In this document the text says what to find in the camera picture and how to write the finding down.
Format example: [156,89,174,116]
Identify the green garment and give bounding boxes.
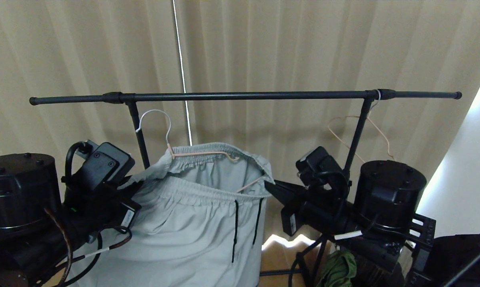
[318,250,358,287]

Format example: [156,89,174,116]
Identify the beige curtain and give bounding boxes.
[0,0,480,248]

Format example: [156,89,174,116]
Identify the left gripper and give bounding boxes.
[63,175,142,250]

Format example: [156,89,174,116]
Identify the black clothes rack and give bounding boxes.
[30,88,462,287]

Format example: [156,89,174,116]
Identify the pink clothes hanger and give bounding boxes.
[328,100,396,162]
[136,110,266,194]

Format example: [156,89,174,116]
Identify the pale grey shorts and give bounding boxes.
[67,142,274,287]

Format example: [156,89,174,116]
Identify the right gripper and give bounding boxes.
[264,180,362,240]

